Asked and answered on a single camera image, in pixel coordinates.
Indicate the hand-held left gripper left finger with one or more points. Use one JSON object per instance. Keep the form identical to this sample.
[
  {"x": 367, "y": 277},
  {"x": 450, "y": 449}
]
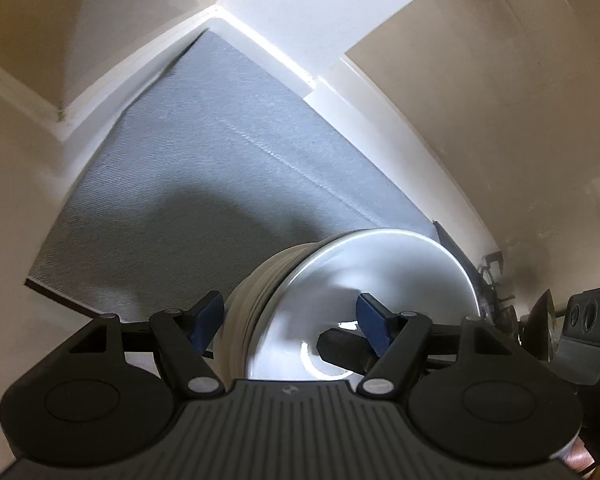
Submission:
[{"x": 206, "y": 322}]

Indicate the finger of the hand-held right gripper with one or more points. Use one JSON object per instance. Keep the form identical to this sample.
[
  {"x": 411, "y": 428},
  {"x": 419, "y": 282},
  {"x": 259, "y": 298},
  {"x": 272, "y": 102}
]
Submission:
[{"x": 340, "y": 347}]

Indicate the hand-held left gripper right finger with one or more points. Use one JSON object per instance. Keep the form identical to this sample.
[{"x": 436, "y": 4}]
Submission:
[{"x": 375, "y": 322}]

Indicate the black gas stove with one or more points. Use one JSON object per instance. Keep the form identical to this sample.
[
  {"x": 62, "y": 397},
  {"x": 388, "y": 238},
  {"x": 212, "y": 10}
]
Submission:
[{"x": 500, "y": 305}]

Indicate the large white bowl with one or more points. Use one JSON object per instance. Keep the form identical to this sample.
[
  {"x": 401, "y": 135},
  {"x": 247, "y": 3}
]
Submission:
[{"x": 380, "y": 280}]

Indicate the person's right hand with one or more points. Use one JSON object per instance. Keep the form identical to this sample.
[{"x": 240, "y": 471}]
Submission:
[{"x": 580, "y": 461}]

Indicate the grey woven mat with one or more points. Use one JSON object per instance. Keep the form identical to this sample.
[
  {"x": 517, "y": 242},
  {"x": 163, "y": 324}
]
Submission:
[{"x": 220, "y": 175}]

